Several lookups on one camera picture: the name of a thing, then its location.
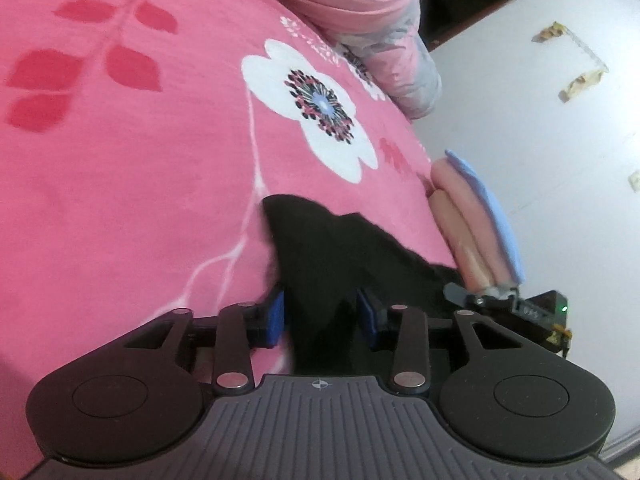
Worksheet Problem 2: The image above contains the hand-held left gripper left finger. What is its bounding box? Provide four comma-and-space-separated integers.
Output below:
122, 290, 286, 393

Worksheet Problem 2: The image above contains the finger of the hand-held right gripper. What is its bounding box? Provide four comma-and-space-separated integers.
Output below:
445, 282, 483, 308

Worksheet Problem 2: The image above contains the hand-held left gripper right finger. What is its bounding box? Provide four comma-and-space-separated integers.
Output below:
356, 287, 526, 395

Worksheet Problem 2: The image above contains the black shirt with white print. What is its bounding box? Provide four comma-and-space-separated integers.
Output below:
262, 194, 466, 376

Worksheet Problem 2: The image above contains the folded grey garment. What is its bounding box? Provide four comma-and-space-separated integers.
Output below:
480, 282, 518, 302

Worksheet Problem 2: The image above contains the folded pink garment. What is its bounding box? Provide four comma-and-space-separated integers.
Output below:
431, 159, 501, 286

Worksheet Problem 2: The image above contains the folded blue garment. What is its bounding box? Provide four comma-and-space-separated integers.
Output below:
445, 149, 525, 283

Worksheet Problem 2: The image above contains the pink floral blanket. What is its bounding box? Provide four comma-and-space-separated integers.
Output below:
0, 0, 466, 386

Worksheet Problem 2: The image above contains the pink and grey quilt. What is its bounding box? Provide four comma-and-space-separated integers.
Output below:
227, 0, 443, 121

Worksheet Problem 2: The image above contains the wall hook rack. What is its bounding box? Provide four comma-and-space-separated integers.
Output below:
532, 20, 608, 103

